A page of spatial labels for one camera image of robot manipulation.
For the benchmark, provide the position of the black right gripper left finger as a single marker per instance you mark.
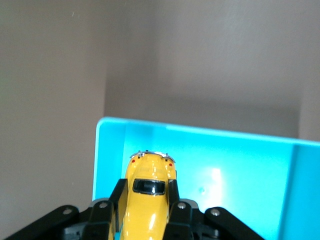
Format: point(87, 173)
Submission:
point(100, 217)

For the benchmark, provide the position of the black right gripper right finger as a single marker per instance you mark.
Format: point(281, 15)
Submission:
point(182, 220)

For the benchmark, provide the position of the yellow beetle toy car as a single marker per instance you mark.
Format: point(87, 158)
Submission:
point(145, 212)

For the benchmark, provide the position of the turquoise plastic bin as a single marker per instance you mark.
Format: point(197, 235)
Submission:
point(225, 162)

